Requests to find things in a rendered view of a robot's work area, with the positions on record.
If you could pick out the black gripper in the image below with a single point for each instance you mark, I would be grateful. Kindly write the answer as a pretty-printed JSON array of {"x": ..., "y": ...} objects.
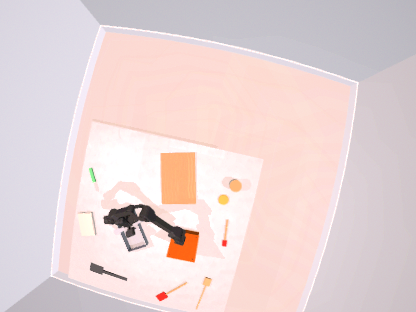
[{"x": 131, "y": 230}]

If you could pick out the grey roasting tin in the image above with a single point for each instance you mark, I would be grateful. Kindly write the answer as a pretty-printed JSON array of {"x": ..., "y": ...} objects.
[{"x": 136, "y": 242}]

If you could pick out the dark grey spatula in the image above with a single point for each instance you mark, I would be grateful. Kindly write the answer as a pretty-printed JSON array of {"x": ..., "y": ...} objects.
[{"x": 100, "y": 270}]

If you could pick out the grey canister with wooden lid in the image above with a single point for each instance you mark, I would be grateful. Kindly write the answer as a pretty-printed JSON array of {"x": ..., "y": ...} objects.
[{"x": 235, "y": 185}]

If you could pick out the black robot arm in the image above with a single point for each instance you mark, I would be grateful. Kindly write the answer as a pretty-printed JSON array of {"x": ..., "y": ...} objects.
[{"x": 147, "y": 214}]

